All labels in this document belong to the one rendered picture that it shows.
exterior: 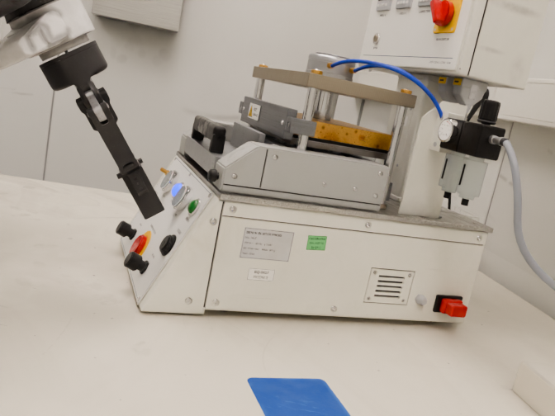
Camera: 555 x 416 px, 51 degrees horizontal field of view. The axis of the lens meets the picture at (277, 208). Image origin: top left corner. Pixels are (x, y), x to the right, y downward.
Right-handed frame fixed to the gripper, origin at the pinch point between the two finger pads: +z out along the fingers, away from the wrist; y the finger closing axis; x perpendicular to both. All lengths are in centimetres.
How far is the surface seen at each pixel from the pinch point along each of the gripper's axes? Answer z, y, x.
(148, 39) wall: -12, 154, -27
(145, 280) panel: 11.8, 0.3, 5.5
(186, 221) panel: 6.8, 0.3, -3.3
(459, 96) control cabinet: 9, -1, -50
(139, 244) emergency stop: 10.2, 10.6, 4.4
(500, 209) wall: 52, 32, -72
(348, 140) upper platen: 8.1, 2.2, -31.0
